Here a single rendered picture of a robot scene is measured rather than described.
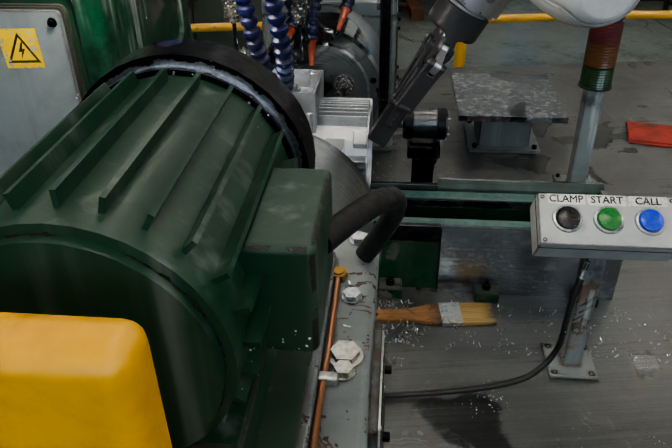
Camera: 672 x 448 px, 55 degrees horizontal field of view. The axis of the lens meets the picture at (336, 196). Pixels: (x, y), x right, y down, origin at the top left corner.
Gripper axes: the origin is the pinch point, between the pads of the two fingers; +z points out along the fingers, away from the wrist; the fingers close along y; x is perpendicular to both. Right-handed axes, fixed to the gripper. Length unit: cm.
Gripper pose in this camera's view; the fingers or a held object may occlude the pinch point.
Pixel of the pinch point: (387, 123)
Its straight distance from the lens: 97.8
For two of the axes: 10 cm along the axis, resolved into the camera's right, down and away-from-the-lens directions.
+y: -0.9, 5.2, -8.5
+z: -4.8, 7.3, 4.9
